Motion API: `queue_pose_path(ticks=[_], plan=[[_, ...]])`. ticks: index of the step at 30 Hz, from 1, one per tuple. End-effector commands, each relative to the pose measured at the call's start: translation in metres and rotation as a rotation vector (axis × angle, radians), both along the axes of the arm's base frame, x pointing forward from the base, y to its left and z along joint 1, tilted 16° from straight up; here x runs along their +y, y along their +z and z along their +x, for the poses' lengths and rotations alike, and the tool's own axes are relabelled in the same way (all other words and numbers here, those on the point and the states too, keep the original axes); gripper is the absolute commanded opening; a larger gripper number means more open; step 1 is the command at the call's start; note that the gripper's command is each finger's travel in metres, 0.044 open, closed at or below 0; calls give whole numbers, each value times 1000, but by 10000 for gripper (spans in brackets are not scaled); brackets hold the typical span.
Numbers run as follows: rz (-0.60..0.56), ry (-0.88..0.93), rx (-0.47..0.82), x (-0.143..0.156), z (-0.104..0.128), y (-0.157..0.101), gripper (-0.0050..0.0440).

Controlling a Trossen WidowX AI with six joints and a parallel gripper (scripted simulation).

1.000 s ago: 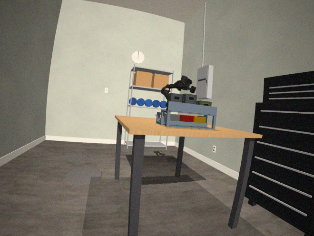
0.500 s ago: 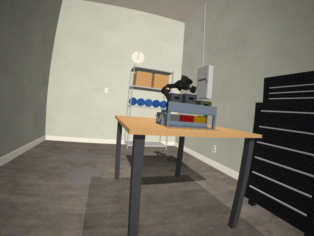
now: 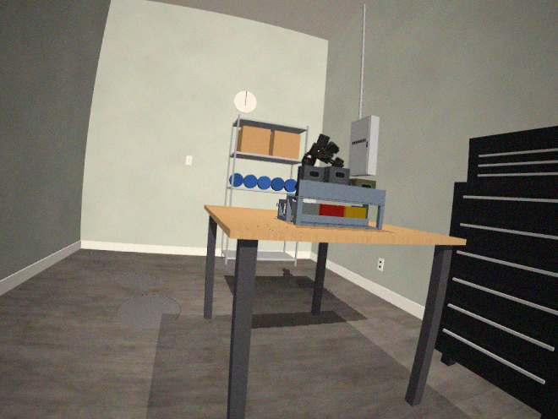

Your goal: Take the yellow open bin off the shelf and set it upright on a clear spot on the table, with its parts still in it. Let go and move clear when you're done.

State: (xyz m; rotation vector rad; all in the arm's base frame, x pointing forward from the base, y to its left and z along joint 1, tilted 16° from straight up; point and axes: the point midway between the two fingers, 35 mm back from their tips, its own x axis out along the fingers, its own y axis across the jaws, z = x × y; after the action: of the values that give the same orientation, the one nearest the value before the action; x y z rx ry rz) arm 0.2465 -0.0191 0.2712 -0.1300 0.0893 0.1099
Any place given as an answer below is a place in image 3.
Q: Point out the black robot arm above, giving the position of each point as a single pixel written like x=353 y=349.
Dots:
x=322 y=140

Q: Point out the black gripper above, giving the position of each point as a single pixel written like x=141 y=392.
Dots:
x=321 y=153

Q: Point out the red open bin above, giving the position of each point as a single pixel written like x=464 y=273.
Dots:
x=331 y=210

